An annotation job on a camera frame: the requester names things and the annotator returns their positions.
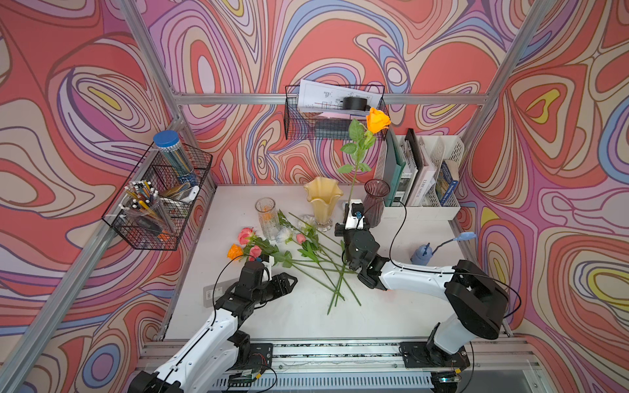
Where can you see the clear glass vase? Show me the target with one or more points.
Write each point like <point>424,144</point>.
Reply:
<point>268,217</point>

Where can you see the cup of pencils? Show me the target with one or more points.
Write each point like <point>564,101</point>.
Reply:
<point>142,203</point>

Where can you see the black wire basket back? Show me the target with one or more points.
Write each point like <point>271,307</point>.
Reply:
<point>305,126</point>

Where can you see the black white magazine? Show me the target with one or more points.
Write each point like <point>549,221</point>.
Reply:
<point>408,174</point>

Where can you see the black wire basket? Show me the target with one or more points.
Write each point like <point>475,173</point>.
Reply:
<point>305,126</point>
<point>179,199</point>

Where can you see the white papers in basket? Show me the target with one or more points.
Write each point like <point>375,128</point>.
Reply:
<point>326,99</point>

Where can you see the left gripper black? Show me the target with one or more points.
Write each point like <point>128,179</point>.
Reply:
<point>283,288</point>

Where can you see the teal green folder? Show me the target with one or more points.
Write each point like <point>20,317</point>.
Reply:
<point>394,165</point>

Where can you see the white plastic book organizer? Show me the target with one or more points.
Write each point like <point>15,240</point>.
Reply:
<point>440,148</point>

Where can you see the black wire basket left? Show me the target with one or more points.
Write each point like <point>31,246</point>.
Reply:
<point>179,199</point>

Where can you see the white rose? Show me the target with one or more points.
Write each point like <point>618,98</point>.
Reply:
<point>325,277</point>
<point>347,290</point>

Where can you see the black tape roll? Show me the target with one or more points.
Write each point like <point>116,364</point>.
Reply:
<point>355,104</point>

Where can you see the purple ribbed glass vase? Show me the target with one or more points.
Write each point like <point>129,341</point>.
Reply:
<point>376,192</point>

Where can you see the orange rose tall stem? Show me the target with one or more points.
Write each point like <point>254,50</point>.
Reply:
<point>362,138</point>

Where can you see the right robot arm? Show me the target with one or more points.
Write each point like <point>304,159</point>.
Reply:
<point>479,302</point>

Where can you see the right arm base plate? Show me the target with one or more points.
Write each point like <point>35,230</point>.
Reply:
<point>418,354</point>

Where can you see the pink book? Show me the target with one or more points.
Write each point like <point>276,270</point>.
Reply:
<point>424,179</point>

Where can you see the pink rose left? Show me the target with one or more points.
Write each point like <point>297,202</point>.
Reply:
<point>248,239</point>

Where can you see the pink rose beside gripper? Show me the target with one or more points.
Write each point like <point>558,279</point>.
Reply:
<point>254,253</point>

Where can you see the yellow ruffled vase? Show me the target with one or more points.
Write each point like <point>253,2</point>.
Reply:
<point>323,195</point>

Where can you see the blue lid pencil jar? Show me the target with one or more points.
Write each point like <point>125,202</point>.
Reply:
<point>170,146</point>

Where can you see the blue treehouse book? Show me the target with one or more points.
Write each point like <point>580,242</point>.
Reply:
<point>447,181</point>

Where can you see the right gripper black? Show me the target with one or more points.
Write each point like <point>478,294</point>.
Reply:
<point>339,228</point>

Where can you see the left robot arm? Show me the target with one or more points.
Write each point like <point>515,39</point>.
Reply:
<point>219,344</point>

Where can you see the small pink rosebud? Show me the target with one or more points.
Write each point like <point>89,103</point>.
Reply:
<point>313,250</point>

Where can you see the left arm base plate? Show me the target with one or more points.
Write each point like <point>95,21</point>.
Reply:
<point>254,356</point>

